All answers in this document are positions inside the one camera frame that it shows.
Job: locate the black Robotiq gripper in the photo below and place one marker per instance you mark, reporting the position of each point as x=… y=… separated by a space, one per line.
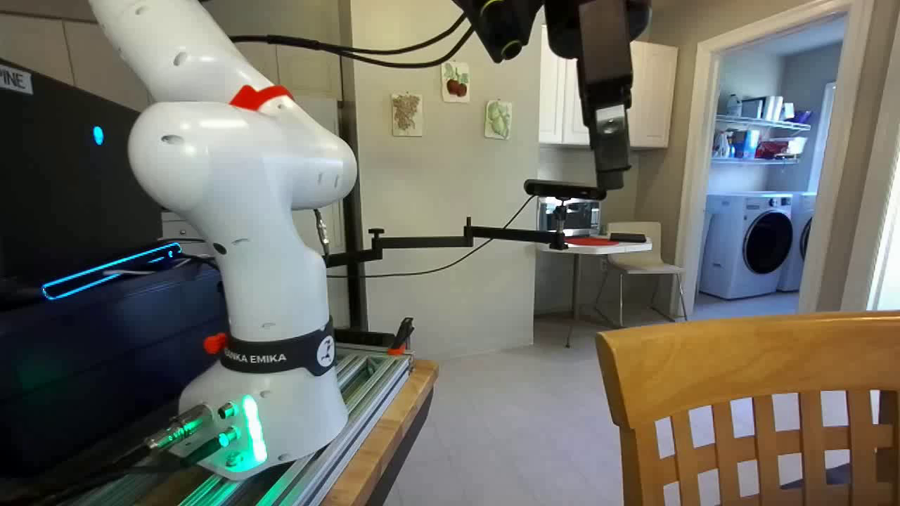
x=599 y=24

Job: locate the wooden lattice-back chair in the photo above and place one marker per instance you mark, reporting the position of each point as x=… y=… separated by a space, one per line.
x=733 y=367

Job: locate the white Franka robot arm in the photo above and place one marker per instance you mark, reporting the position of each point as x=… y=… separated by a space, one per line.
x=262 y=235

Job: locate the shiny metal appliance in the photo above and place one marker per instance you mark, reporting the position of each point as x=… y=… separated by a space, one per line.
x=570 y=216

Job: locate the red flat object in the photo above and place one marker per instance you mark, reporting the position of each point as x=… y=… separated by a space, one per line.
x=591 y=242

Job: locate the small white table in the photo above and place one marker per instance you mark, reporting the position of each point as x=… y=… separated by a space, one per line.
x=599 y=250

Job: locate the white washing machine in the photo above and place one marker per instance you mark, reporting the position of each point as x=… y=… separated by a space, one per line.
x=734 y=242

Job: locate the white dryer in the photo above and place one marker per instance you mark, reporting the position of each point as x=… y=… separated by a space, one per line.
x=806 y=235

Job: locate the black vertical stand pole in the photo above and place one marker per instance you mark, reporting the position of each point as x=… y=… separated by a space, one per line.
x=353 y=235

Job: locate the black clamp with orange tips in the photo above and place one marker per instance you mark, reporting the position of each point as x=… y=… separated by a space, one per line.
x=374 y=339

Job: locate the black computer tower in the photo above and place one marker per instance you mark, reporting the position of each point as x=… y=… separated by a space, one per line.
x=66 y=187

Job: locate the dark blue controller box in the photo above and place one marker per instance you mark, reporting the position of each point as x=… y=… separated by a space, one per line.
x=94 y=354

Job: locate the white wall cabinets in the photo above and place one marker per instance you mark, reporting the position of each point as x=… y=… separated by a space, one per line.
x=657 y=94

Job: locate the black stereo camera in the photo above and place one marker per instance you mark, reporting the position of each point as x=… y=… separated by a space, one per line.
x=564 y=190

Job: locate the white door frame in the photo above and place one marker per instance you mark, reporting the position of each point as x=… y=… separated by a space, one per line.
x=698 y=142

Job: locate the green wall picture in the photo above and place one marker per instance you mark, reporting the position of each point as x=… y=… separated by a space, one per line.
x=499 y=118

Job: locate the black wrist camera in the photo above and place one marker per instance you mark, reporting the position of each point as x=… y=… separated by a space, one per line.
x=501 y=28

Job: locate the wall shelf with supplies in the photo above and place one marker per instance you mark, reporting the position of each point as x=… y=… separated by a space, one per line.
x=759 y=142

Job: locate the red fruit wall picture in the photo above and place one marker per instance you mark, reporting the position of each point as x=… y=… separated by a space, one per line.
x=456 y=81

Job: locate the brown wall picture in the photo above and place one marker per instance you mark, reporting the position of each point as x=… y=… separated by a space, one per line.
x=407 y=112

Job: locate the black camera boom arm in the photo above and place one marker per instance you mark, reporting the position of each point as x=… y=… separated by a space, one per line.
x=423 y=239

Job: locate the aluminium rail platform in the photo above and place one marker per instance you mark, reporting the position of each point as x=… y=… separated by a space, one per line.
x=360 y=395

